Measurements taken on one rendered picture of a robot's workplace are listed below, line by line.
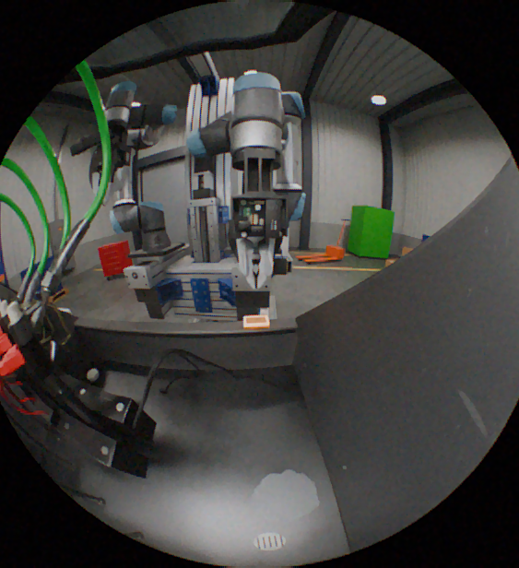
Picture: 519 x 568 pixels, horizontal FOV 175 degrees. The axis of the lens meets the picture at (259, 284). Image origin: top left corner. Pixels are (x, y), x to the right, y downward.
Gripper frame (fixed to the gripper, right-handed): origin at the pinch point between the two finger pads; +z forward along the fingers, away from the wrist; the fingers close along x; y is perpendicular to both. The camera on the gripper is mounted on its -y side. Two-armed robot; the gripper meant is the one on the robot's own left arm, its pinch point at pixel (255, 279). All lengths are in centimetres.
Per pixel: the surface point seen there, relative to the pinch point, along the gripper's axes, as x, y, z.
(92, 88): -21.4, 14.1, -32.5
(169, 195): -288, -631, -112
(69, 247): -21.0, 15.0, -10.8
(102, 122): -21.3, 9.4, -27.8
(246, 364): -2.6, 2.0, 20.6
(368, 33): 247, -134, -509
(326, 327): 9.0, 11.2, 3.0
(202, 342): -11.6, 2.0, 12.8
